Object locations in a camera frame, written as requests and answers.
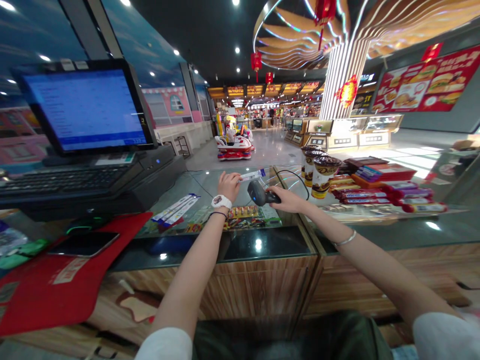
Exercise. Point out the striped lit pillar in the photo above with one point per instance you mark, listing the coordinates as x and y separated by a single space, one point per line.
347 63

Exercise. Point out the red mat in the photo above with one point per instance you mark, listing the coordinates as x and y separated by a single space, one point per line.
48 285

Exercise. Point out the dark brown chocolate box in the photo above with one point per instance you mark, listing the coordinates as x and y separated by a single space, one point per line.
365 161

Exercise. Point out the black handheld barcode scanner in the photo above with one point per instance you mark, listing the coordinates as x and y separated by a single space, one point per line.
258 193

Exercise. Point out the person's left fingers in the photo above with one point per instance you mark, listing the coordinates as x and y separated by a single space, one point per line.
232 175

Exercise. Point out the red white kiddie ride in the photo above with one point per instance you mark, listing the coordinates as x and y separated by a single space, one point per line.
234 144

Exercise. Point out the glass display counter wooden base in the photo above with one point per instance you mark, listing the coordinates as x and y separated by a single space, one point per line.
255 262
375 240

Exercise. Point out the brown chocolate cup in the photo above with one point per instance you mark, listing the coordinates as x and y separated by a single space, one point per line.
305 157
324 176
310 170

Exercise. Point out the golden kiosk counter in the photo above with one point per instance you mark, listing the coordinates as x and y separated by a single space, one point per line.
348 133

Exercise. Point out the black metal rack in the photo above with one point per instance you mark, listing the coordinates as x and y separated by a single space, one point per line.
183 146

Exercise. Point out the person's right fingers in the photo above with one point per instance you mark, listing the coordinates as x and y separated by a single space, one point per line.
275 192

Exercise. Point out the black smartphone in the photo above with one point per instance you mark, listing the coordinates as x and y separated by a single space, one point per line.
84 243

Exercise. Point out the black keyboard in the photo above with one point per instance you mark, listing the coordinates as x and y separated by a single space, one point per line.
63 180

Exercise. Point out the black checkout monitor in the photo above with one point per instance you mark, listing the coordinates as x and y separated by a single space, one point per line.
86 108

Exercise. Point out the black mouse green light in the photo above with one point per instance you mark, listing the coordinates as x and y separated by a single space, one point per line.
88 223

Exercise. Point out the large red hanging lantern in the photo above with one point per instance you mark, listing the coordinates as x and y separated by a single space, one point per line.
323 15

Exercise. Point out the pile of colourful small packets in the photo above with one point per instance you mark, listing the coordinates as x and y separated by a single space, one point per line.
247 217

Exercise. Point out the small red hanging lantern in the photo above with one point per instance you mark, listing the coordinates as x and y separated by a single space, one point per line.
256 62

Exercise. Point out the person's right hand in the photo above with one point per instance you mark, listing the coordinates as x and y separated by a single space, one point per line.
290 200

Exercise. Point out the green cloth pouch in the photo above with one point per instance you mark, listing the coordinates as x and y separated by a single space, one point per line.
22 253

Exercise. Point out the pile of red snack bars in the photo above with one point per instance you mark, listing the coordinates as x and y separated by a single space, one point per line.
393 197

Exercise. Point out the red knot ornament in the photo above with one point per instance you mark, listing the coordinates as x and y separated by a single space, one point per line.
347 92

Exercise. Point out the person's left hand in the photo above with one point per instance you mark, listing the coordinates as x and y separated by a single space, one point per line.
227 185

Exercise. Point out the person's body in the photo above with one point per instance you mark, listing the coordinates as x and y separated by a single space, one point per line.
292 337

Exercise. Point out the red burger poster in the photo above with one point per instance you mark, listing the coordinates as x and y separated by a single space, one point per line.
427 82

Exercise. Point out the stack of red purple boxes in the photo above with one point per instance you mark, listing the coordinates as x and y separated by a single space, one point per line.
390 172

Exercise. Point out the white blue slim packet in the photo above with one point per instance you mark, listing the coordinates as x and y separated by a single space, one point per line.
183 212
253 175
174 206

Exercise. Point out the row of lit shops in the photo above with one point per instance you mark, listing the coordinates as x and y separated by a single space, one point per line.
270 107

